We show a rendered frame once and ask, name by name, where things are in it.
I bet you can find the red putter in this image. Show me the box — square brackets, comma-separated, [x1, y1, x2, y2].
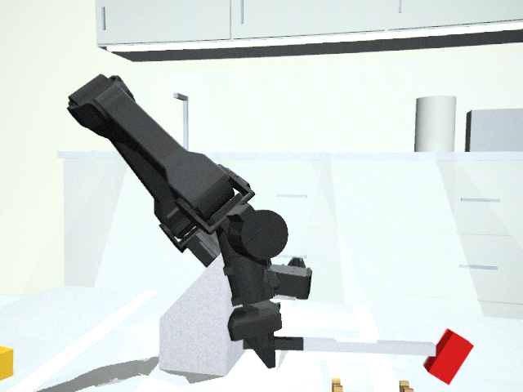
[274, 327, 474, 385]

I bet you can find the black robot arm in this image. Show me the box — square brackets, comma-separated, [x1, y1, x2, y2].
[67, 74, 312, 301]

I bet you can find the yellow cube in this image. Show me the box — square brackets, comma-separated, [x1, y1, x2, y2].
[0, 346, 14, 381]

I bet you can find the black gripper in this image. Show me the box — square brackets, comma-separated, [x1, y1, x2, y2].
[223, 255, 282, 369]

